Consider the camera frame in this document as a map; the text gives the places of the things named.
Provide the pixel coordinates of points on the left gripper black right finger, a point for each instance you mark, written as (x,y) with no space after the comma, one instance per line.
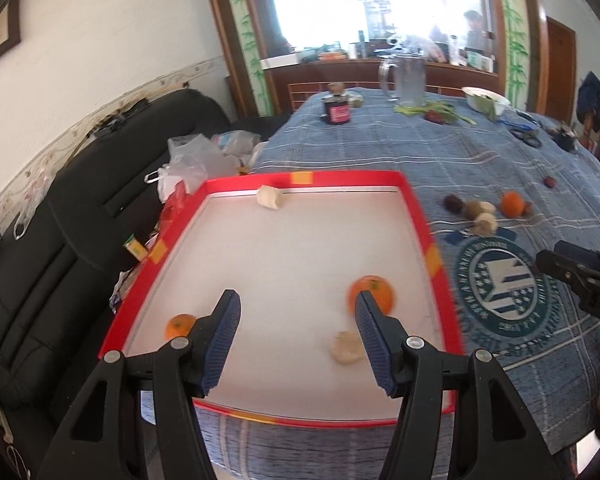
(494,436)

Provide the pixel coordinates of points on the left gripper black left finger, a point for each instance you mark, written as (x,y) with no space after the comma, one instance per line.
(101,435)

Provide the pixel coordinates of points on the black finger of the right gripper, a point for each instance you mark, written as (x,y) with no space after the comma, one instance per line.
(577,252)
(559,267)

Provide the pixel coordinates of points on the orange mandarin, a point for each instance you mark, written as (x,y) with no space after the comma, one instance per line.
(512,205)

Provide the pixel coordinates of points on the dark red jujube date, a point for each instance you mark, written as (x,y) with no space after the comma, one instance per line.
(549,181)

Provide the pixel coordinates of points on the brown round longan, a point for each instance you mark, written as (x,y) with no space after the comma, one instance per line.
(472,209)

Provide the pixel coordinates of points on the pale fruit piece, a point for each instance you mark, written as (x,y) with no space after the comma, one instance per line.
(487,208)

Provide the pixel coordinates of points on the pale peeled fruit on table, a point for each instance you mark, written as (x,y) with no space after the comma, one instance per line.
(485,224)

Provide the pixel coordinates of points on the blue plaid tablecloth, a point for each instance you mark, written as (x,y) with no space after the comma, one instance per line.
(462,174)

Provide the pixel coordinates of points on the small orange tray corner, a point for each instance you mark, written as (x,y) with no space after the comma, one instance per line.
(179,326)

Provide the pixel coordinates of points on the dark red date on table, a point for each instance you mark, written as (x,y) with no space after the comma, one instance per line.
(453,204)

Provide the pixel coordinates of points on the small dark object on table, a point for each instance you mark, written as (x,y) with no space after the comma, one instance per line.
(566,140)

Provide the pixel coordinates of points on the black scissors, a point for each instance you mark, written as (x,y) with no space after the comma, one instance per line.
(523,133)

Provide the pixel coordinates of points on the blue jacket on chair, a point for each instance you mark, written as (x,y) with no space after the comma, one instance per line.
(588,101)

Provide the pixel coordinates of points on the pale peeled fruit in tray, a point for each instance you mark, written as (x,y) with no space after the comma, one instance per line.
(347,348)

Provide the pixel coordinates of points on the white bowl with greens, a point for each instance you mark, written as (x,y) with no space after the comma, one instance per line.
(485,101)

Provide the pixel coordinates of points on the green vegetable leaves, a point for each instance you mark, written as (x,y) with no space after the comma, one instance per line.
(446,110)

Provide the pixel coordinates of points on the wooden door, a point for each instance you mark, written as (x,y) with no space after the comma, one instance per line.
(562,71)

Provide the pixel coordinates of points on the red fruit by leaves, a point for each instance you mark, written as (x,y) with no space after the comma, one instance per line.
(434,117)

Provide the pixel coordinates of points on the black sofa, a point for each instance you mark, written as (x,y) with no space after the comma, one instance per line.
(56,280)

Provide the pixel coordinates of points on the red snack package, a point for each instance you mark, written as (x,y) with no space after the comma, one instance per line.
(172,208)

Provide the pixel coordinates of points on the person in background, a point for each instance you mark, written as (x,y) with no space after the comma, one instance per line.
(475,41)

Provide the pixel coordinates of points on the glass pitcher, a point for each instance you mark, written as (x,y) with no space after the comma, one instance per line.
(402,77)

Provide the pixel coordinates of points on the red-rimmed white tray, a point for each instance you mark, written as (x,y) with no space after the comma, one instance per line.
(292,269)

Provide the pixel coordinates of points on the dark jar pink label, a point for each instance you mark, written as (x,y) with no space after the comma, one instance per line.
(336,109)

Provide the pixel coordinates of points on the cream cube at tray edge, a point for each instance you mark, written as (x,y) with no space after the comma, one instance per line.
(270,197)

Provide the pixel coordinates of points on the clear plastic bag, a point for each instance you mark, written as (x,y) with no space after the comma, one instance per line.
(195,159)

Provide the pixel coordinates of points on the framed wall painting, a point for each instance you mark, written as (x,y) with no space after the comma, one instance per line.
(9,26)

